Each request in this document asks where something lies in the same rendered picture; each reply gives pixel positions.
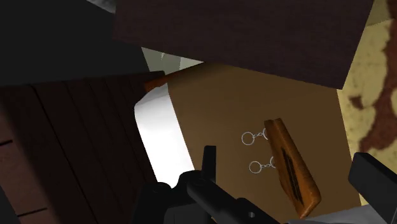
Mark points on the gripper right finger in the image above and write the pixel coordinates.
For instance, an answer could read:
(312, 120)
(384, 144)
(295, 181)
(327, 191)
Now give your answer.
(377, 180)

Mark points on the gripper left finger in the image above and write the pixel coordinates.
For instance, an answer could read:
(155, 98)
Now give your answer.
(211, 198)

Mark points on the orange wooden key holder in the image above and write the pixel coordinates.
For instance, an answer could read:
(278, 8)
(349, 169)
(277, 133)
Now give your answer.
(291, 167)

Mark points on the brown wooden table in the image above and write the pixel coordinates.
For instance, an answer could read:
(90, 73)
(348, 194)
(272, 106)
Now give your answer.
(223, 108)

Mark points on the dark brown planked wooden furniture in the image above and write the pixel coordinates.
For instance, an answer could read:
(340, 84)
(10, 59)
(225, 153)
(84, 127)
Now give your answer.
(71, 139)

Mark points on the dark brown robot stand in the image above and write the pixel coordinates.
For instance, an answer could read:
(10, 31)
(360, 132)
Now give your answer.
(248, 34)

